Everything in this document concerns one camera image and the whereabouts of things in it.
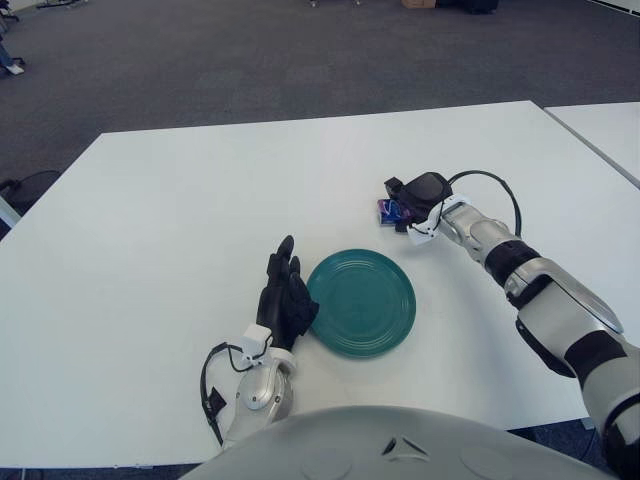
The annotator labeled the purple blue gum pack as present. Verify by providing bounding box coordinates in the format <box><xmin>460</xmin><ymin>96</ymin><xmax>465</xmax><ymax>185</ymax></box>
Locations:
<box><xmin>375</xmin><ymin>198</ymin><xmax>414</xmax><ymax>229</ymax></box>

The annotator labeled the grey robot torso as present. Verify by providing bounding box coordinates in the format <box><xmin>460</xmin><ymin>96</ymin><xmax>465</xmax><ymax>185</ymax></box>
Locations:
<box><xmin>189</xmin><ymin>405</ymin><xmax>616</xmax><ymax>480</ymax></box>

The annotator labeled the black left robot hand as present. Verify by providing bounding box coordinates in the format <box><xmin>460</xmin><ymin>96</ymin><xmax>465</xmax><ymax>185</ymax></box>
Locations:
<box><xmin>255</xmin><ymin>235</ymin><xmax>320</xmax><ymax>351</ymax></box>

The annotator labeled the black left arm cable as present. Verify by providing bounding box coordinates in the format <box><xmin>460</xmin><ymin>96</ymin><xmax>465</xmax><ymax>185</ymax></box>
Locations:
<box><xmin>199</xmin><ymin>341</ymin><xmax>246</xmax><ymax>446</ymax></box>

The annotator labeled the black bulky case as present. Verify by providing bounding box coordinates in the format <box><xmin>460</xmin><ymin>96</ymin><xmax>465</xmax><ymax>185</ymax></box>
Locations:
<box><xmin>437</xmin><ymin>0</ymin><xmax>500</xmax><ymax>15</ymax></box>

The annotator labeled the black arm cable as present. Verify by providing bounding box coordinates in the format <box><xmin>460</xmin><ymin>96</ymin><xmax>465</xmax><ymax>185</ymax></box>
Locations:
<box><xmin>447</xmin><ymin>170</ymin><xmax>524</xmax><ymax>239</ymax></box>
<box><xmin>199</xmin><ymin>341</ymin><xmax>246</xmax><ymax>446</ymax></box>

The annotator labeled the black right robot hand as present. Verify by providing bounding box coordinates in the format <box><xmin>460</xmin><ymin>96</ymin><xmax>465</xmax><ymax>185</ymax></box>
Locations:
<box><xmin>383</xmin><ymin>172</ymin><xmax>454</xmax><ymax>236</ymax></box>

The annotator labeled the person leg with white shoe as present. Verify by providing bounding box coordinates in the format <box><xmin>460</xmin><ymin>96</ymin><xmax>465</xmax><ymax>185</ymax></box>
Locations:
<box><xmin>0</xmin><ymin>42</ymin><xmax>26</xmax><ymax>76</ymax></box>

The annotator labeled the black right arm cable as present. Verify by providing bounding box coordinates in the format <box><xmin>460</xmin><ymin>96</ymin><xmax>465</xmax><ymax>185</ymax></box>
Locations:
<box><xmin>447</xmin><ymin>170</ymin><xmax>524</xmax><ymax>239</ymax></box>

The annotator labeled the white neighbouring table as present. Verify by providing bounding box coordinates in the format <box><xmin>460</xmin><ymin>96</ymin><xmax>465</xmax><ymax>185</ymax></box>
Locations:
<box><xmin>543</xmin><ymin>101</ymin><xmax>640</xmax><ymax>189</ymax></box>

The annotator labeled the green ridged plate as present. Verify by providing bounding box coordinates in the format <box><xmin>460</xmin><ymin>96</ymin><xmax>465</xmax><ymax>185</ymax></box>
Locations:
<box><xmin>305</xmin><ymin>249</ymin><xmax>417</xmax><ymax>357</ymax></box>

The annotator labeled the white table leg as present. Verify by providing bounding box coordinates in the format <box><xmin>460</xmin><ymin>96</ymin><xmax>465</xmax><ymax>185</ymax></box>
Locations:
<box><xmin>0</xmin><ymin>194</ymin><xmax>22</xmax><ymax>230</ymax></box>

